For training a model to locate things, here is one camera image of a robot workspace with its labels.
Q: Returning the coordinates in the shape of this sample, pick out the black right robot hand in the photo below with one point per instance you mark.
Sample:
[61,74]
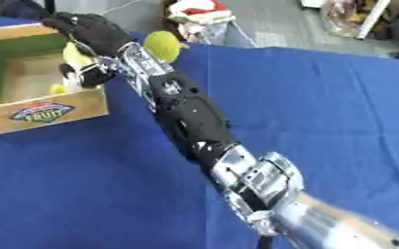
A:
[95,30]

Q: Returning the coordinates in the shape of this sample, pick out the yellow black white soft toy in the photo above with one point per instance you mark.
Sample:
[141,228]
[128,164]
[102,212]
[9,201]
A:
[76,57]

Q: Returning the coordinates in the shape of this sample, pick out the silver and black right robot arm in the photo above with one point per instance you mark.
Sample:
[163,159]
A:
[200,120]

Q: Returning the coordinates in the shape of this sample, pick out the tan cardboard box green inside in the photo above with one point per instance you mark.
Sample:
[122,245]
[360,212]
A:
[21,81]

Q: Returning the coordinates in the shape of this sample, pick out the yellow-green toy fruit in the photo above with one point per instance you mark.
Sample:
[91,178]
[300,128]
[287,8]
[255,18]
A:
[162,45]

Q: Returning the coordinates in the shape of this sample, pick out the clear plastic bag with clutter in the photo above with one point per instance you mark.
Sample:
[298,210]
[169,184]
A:
[342,16]

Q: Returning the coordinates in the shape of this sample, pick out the white pole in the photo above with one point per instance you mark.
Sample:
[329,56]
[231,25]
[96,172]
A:
[373,17]

